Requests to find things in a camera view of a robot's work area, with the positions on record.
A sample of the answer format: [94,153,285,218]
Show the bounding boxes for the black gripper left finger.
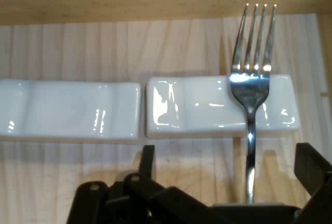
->
[66,145,213,224]

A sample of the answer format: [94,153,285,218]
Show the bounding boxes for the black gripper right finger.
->
[294,143,332,224]

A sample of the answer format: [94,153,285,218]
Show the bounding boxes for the silver metal fork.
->
[229,3,278,205]

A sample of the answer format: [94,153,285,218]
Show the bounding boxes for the white ceramic cutlery rest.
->
[146,73,301,139]
[0,78,142,144]

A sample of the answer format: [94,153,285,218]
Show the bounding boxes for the light wooden drawer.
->
[0,0,332,224]

